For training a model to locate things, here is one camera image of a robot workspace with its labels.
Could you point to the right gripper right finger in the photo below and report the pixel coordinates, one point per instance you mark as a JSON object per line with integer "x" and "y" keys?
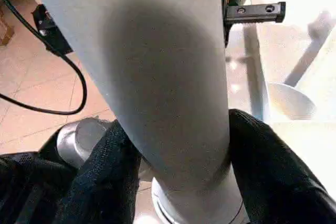
{"x": 275, "y": 176}

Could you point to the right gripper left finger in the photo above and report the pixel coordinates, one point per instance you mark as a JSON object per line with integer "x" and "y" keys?
{"x": 105, "y": 176}

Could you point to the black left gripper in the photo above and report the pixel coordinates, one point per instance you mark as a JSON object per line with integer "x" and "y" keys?
{"x": 252, "y": 11}

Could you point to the white plastic table top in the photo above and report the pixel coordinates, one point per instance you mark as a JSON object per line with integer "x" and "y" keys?
{"x": 302, "y": 64}

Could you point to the white table leg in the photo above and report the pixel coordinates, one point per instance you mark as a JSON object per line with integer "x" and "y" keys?
{"x": 157, "y": 77}

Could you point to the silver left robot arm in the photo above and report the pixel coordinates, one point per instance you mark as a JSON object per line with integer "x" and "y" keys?
{"x": 78, "y": 140}

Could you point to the black tripod leg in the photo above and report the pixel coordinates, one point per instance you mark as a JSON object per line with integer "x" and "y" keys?
{"x": 52, "y": 32}

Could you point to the brown cardboard box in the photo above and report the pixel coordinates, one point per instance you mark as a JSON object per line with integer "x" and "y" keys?
{"x": 5, "y": 24}

